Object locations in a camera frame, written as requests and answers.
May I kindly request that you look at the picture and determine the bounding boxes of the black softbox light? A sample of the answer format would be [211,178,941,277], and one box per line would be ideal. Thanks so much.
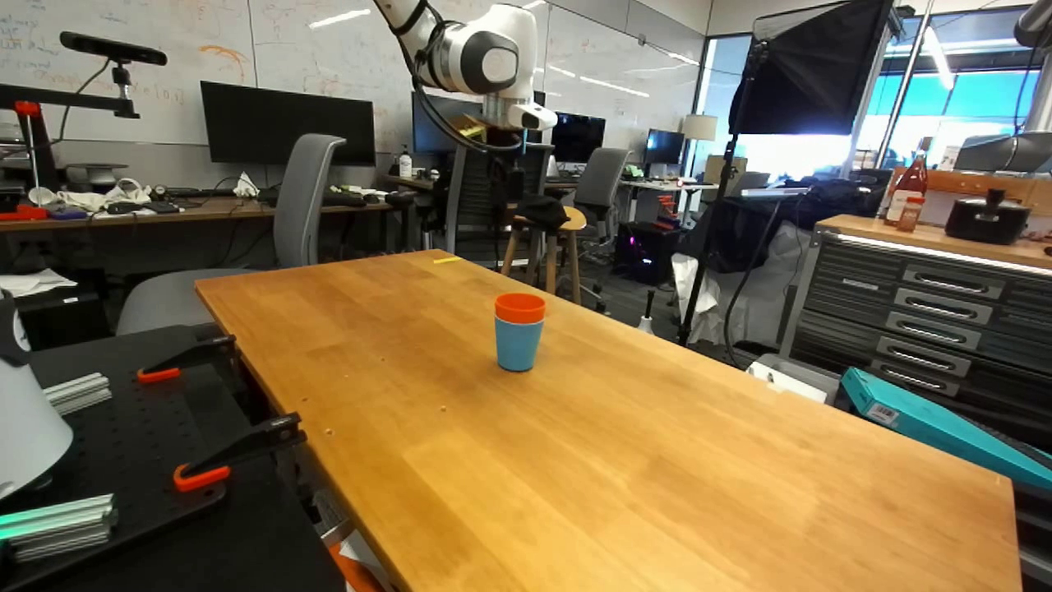
[726,0,896,140]

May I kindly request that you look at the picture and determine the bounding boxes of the wooden stool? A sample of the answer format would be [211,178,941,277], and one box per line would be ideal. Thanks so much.
[497,200,595,304]

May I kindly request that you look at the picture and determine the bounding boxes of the grey office chair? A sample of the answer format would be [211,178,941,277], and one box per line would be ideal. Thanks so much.
[113,131,350,340]

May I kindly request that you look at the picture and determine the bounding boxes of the grey white box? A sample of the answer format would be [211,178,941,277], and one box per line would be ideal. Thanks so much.
[746,350,846,406]

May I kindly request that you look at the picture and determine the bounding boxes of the grey desk chair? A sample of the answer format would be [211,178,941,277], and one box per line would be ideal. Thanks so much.
[570,144,630,241]

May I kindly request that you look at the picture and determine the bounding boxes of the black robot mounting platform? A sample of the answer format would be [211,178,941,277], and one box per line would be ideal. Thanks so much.
[0,323,350,592]

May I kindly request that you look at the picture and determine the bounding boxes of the grey drawer tool cabinet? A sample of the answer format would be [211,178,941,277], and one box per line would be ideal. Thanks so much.
[780,211,1052,440]

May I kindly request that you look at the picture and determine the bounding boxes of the black pot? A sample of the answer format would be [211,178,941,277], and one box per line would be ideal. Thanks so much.
[945,188,1033,246]

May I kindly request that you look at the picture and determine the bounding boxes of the teal case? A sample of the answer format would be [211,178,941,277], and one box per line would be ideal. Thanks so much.
[838,366,1052,498]

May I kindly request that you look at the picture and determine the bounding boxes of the blue plastic cup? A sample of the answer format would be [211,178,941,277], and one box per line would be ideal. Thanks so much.
[494,314,546,375]

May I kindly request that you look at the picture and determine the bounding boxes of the orange bottles on cabinet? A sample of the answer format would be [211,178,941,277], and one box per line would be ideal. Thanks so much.
[880,152,933,234]

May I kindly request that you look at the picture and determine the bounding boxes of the short aluminium rail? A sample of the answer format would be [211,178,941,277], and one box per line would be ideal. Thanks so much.
[44,368,114,418]

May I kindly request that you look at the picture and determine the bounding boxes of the orange plastic cup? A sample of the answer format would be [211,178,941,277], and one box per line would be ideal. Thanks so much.
[491,288,550,329]

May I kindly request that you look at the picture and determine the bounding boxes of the large black monitor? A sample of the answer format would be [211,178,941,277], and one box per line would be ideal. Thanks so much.
[196,80,379,171]

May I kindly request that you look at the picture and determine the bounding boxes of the black camera bar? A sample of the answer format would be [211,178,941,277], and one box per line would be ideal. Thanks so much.
[58,29,171,120]

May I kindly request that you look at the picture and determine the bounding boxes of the black light stand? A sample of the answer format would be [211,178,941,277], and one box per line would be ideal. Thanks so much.
[673,128,748,347]

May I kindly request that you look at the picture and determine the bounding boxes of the small black monitor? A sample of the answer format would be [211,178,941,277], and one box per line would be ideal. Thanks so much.
[550,107,609,167]

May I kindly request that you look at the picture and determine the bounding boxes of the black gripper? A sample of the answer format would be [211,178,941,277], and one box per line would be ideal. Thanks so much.
[497,120,557,200]

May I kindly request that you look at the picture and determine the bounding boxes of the black draped clothing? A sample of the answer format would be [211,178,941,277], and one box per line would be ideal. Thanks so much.
[700,178,838,277]

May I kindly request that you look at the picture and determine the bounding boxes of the black cloth on stool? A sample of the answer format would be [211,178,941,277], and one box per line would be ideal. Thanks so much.
[507,194,571,236]

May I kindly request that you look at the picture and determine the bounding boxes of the wooden office desk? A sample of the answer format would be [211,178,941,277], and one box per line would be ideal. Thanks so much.
[0,192,401,279]

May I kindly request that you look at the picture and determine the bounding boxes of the black clamp orange handle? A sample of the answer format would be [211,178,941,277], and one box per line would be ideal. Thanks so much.
[171,412,306,496]
[133,333,239,389]

